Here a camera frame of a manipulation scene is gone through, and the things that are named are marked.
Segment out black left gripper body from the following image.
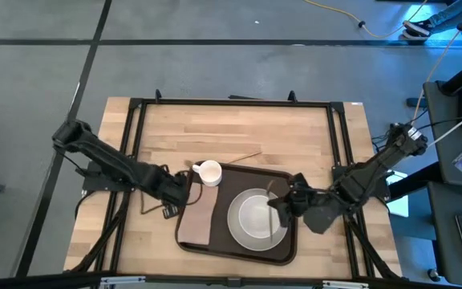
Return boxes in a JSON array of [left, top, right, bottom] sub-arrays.
[[142, 163, 191, 209]]

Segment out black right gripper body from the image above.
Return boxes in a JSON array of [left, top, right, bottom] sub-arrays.
[[286, 173, 344, 234]]

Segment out gold fork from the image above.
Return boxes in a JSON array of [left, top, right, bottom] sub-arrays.
[[265, 179, 276, 244]]

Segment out white ceramic bowl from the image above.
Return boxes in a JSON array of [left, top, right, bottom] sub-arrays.
[[237, 194, 275, 239]]

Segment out brown plastic tray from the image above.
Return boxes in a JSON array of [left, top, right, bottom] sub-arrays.
[[174, 161, 298, 267]]

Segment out beige cloth napkin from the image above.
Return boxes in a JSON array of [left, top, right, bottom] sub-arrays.
[[177, 182, 220, 246]]

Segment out white ceramic mug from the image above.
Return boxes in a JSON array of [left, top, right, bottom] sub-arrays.
[[192, 159, 224, 188]]

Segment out grey ceramic plate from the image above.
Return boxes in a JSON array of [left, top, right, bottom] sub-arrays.
[[226, 187, 290, 253]]

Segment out gold spoon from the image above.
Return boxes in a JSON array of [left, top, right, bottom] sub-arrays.
[[225, 151, 263, 165]]

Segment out dark grey desk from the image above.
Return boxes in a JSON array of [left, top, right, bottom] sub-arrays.
[[427, 180, 462, 288], [422, 79, 462, 189]]

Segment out person's foot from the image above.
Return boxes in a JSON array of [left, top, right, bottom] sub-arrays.
[[399, 19, 433, 42]]

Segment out person's leg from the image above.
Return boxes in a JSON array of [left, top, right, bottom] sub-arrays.
[[427, 0, 462, 35]]

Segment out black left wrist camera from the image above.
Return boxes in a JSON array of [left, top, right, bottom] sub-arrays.
[[161, 203, 179, 220]]

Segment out brown arm cable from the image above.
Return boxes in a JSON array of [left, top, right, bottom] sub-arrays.
[[140, 159, 205, 216]]

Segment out silver frame bracket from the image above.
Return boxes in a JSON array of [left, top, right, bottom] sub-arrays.
[[321, 280, 371, 289], [99, 275, 147, 288]]

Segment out white cable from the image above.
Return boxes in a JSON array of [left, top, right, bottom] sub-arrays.
[[427, 103, 462, 149]]

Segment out cream cable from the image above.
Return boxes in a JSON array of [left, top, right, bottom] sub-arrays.
[[412, 2, 462, 124]]

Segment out yellow floor cable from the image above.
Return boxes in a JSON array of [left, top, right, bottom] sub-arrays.
[[302, 0, 431, 40]]

